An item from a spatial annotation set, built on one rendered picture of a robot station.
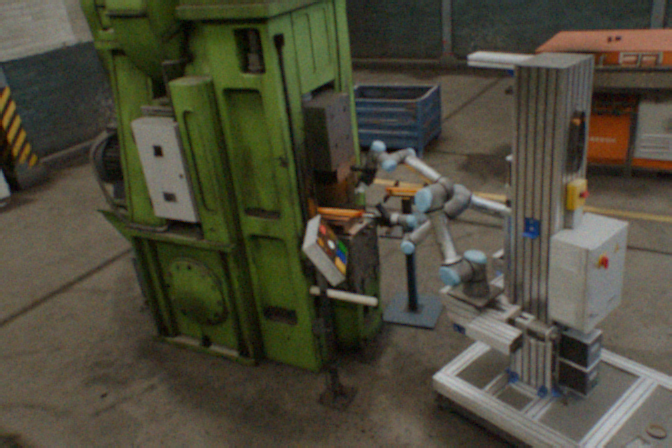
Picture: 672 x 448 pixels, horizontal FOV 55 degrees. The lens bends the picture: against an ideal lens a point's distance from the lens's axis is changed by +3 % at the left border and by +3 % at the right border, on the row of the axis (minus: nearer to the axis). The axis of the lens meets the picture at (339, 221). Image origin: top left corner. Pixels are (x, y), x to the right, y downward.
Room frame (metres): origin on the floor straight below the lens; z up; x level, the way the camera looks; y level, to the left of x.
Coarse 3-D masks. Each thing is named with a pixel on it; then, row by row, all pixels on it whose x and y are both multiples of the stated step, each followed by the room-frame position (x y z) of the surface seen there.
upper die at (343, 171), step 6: (348, 162) 3.69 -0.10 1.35; (336, 168) 3.57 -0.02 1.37; (342, 168) 3.62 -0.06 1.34; (348, 168) 3.69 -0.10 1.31; (318, 174) 3.64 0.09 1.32; (324, 174) 3.61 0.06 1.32; (330, 174) 3.59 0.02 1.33; (336, 174) 3.57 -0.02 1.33; (342, 174) 3.62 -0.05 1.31; (348, 174) 3.68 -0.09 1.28; (318, 180) 3.64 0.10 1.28; (324, 180) 3.62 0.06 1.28; (330, 180) 3.59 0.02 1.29; (336, 180) 3.57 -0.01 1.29; (342, 180) 3.60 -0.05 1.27
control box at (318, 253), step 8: (312, 224) 3.22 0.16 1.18; (320, 224) 3.20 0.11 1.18; (312, 232) 3.10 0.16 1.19; (320, 232) 3.12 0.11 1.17; (328, 232) 3.22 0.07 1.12; (312, 240) 3.00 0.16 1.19; (328, 240) 3.13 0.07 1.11; (336, 240) 3.23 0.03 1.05; (304, 248) 2.97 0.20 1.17; (312, 248) 2.96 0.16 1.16; (320, 248) 2.96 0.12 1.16; (328, 248) 3.05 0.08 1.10; (336, 248) 3.15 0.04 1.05; (312, 256) 2.96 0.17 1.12; (320, 256) 2.95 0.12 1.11; (328, 256) 2.97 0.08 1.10; (336, 256) 3.07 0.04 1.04; (320, 264) 2.95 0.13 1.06; (328, 264) 2.95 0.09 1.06; (344, 264) 3.07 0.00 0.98; (328, 272) 2.95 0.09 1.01; (336, 272) 2.95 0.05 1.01; (336, 280) 2.95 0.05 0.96
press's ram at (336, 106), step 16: (320, 96) 3.77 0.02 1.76; (336, 96) 3.73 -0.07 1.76; (320, 112) 3.54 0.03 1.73; (336, 112) 3.63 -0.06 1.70; (320, 128) 3.55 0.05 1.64; (336, 128) 3.61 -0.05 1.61; (352, 128) 3.77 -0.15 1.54; (320, 144) 3.55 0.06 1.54; (336, 144) 3.59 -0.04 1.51; (352, 144) 3.76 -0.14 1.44; (320, 160) 3.56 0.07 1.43; (336, 160) 3.57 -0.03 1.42
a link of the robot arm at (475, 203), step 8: (456, 184) 3.47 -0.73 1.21; (456, 192) 3.36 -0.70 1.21; (464, 192) 3.38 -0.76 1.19; (472, 192) 3.40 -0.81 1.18; (472, 200) 3.36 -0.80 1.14; (480, 200) 3.37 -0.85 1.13; (488, 200) 3.39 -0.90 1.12; (472, 208) 3.37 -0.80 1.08; (480, 208) 3.36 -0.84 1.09; (488, 208) 3.35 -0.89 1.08; (496, 208) 3.35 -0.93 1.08; (496, 216) 3.34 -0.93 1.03
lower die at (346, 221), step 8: (328, 208) 3.83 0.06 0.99; (336, 208) 3.81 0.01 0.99; (320, 216) 3.72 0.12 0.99; (328, 216) 3.70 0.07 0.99; (336, 216) 3.69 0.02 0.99; (344, 216) 3.67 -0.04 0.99; (328, 224) 3.62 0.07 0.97; (336, 224) 3.59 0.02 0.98; (344, 224) 3.58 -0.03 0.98; (352, 224) 3.66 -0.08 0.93
